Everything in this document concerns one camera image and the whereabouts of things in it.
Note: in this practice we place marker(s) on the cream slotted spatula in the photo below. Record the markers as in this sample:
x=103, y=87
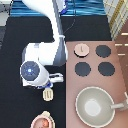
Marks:
x=48, y=94

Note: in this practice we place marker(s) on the black burner bottom left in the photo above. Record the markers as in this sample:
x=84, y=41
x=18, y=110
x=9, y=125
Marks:
x=82, y=69

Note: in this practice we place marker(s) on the black table mat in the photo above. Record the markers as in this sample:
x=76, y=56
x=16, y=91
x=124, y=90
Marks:
x=19, y=105

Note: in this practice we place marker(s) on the black burner bottom right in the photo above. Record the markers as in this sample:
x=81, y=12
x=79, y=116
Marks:
x=106, y=68

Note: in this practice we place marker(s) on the black burner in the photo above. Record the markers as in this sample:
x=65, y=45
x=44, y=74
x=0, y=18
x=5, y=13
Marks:
x=103, y=51
x=106, y=68
x=82, y=69

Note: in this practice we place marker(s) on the pink pot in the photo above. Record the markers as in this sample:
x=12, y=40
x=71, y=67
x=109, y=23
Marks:
x=45, y=115

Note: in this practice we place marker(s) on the grey frying pan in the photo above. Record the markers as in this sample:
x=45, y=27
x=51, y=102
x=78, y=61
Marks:
x=96, y=108

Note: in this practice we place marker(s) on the white gripper body blue ring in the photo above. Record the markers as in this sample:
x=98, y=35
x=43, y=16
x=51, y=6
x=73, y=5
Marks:
x=44, y=81

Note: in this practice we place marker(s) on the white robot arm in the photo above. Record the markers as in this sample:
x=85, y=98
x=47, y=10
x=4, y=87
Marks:
x=36, y=56

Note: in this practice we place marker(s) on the pink pot lid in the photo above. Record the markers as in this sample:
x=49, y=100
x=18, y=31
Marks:
x=81, y=50

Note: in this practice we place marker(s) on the brown stove top board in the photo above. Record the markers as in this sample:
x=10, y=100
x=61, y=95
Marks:
x=114, y=84

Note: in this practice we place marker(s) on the cream round plate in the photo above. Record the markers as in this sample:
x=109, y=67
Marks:
x=42, y=123

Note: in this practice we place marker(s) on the black burner top right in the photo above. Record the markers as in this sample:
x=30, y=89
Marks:
x=103, y=51

